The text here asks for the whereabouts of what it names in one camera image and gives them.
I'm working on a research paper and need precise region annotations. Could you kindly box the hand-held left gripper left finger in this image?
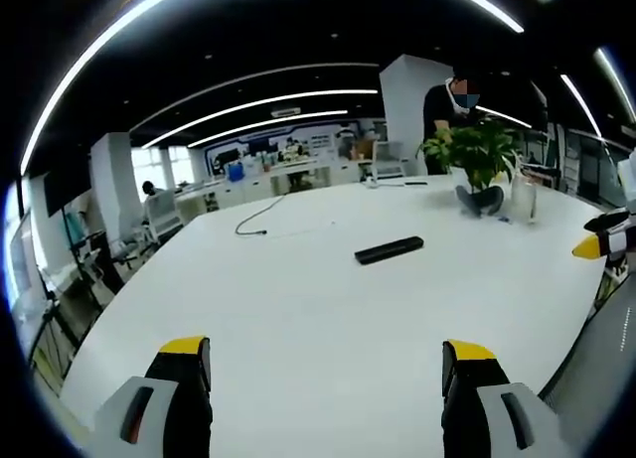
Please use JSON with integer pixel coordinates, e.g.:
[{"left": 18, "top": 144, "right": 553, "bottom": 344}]
[{"left": 84, "top": 335, "right": 215, "bottom": 458}]

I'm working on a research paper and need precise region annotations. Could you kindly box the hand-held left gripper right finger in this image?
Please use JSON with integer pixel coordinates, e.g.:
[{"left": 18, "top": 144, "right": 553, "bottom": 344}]
[{"left": 440, "top": 339, "right": 580, "bottom": 458}]

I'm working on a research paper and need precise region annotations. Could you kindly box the black remote control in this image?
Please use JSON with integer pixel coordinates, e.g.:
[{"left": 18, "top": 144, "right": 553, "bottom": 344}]
[{"left": 354, "top": 235, "right": 425, "bottom": 266}]

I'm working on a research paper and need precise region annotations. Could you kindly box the clear plastic water bottle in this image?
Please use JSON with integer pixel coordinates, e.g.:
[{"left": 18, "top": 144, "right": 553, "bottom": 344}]
[{"left": 510, "top": 168, "right": 540, "bottom": 226}]

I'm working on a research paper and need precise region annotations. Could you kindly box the green potted plant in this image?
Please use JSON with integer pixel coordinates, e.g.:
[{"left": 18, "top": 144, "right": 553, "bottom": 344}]
[{"left": 415, "top": 119, "right": 522, "bottom": 194}]

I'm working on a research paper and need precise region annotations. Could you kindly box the dark office chair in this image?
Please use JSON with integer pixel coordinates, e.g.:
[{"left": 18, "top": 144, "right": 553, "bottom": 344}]
[{"left": 75, "top": 229, "right": 126, "bottom": 296}]

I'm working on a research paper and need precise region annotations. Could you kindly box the white office chair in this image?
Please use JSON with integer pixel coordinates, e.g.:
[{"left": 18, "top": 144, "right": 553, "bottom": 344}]
[{"left": 142, "top": 188, "right": 185, "bottom": 242}]

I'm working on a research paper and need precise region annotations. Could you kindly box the white column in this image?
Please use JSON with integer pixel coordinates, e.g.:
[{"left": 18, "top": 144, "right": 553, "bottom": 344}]
[
  {"left": 89, "top": 131, "right": 145, "bottom": 245},
  {"left": 379, "top": 54, "right": 454, "bottom": 177}
]

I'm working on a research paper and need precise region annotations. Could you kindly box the white display counter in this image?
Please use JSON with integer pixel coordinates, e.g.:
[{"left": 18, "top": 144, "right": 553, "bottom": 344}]
[{"left": 174, "top": 155, "right": 374, "bottom": 216}]

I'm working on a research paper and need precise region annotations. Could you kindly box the grey cable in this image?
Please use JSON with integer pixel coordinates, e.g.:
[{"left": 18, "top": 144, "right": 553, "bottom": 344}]
[{"left": 235, "top": 193, "right": 288, "bottom": 237}]

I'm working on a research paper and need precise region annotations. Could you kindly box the black wall screen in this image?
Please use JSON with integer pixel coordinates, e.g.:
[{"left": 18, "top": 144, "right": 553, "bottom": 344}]
[{"left": 43, "top": 168, "right": 92, "bottom": 218}]

